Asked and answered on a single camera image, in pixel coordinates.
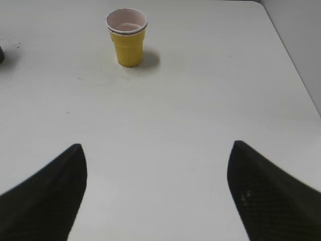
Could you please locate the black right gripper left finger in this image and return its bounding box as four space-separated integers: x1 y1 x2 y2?
1 144 87 240

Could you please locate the yellow paper cup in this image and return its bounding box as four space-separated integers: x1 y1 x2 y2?
105 8 148 68

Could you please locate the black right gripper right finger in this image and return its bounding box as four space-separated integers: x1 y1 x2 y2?
227 141 320 240

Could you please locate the dark red wine bottle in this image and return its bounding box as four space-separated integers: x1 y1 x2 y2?
0 47 5 64

